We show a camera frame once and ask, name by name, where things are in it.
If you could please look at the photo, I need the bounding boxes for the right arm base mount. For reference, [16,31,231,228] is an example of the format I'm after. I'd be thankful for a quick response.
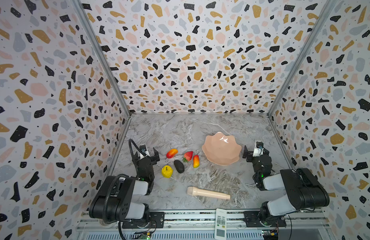
[244,211,287,228]

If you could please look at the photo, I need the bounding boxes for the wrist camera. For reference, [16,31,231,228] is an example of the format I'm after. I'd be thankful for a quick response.
[140,145,150,159]
[253,142,264,157]

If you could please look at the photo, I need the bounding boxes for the dark fake avocado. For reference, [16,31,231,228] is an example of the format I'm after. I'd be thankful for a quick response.
[174,160,185,174]

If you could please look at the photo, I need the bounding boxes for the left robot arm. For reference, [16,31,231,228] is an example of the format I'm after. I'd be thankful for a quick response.
[89,145,160,227]

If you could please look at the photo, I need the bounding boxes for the red yellow fake mango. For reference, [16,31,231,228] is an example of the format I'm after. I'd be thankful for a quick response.
[193,155,200,168]

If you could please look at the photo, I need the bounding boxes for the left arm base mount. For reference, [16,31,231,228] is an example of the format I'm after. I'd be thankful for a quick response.
[122,212,165,229]

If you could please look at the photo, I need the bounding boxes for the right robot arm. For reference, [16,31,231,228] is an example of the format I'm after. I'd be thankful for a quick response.
[243,142,330,227]

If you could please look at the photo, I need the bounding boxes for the aluminium front rail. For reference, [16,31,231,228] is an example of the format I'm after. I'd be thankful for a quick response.
[74,209,336,240]

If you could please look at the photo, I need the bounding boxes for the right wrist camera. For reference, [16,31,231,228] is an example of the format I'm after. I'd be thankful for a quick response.
[253,142,264,157]

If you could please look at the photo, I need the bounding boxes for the red fake strawberry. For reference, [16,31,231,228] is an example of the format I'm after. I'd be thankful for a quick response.
[183,151,194,163]

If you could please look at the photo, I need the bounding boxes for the red orange fake mango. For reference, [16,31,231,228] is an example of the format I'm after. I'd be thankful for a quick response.
[166,149,178,159]

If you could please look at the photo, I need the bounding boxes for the black corrugated cable conduit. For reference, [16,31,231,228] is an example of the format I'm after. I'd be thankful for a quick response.
[102,138,144,224]

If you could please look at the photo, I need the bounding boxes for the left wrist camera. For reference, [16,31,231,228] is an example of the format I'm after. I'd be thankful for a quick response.
[140,145,150,159]

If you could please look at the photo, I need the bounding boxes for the yellow fake bell pepper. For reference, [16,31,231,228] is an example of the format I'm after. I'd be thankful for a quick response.
[161,165,173,179]

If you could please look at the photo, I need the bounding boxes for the pink scalloped fruit bowl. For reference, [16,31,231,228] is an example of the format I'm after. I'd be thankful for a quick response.
[202,132,242,166]

